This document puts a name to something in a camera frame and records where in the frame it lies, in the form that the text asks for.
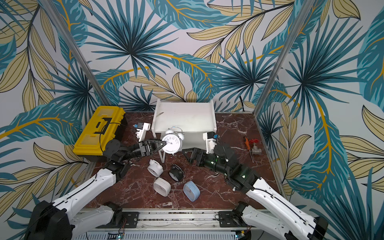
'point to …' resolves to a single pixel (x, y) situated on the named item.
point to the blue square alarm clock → (191, 190)
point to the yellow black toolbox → (108, 122)
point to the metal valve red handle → (255, 150)
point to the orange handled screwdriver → (246, 142)
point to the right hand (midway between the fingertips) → (187, 152)
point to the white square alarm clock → (161, 187)
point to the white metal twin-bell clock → (173, 139)
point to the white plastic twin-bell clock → (155, 168)
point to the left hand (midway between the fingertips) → (166, 147)
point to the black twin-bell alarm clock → (176, 172)
